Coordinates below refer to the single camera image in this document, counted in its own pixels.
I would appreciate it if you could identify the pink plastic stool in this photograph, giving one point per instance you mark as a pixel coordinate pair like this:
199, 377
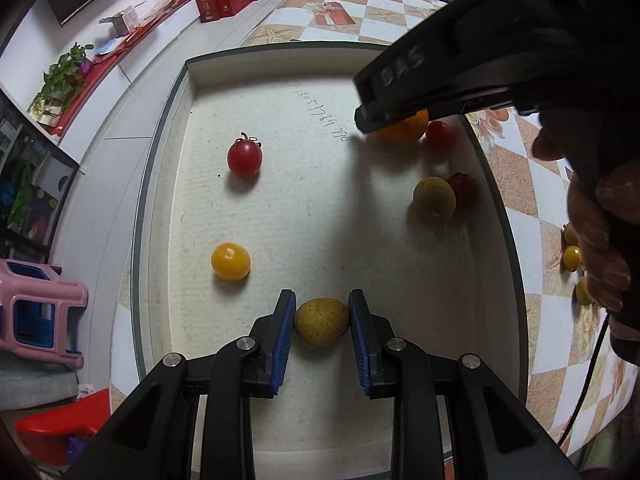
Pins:
40, 305

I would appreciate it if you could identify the red plastic stool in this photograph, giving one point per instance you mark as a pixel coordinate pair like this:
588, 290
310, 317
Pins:
60, 427

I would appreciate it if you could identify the white shallow cardboard box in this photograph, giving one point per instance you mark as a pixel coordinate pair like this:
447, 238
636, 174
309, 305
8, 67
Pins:
325, 210

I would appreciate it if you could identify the yellow cherry tomato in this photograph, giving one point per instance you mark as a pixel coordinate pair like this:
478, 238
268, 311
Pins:
230, 261
582, 291
572, 257

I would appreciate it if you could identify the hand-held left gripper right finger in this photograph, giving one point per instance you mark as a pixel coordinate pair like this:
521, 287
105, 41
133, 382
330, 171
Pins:
361, 340

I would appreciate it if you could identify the dark red grape tomato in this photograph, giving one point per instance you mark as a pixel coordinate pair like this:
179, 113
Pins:
466, 189

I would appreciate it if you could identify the small open cardboard box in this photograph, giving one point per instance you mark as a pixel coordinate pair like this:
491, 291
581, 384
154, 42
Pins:
122, 20

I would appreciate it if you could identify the person's right hand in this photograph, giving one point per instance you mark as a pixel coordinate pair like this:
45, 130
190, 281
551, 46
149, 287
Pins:
595, 240

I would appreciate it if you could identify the grey green cushion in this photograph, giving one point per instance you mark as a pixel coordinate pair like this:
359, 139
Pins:
35, 385

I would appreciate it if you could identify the dark cluttered shelf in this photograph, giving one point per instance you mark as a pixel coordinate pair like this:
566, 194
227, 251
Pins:
25, 185

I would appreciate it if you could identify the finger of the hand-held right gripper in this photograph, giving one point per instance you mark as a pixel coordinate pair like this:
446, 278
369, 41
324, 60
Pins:
400, 110

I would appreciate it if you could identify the green potted plant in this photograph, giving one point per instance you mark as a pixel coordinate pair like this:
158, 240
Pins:
62, 72

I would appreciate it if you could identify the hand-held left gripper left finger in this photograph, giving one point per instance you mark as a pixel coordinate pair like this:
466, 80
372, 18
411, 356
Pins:
284, 340

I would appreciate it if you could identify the person's right forearm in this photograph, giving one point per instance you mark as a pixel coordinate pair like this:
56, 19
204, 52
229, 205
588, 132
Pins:
627, 340

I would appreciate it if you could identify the red cherry tomato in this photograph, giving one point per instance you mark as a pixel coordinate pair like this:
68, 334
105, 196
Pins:
245, 157
440, 135

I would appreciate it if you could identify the small mandarin orange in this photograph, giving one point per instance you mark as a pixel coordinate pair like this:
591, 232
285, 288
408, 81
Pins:
402, 130

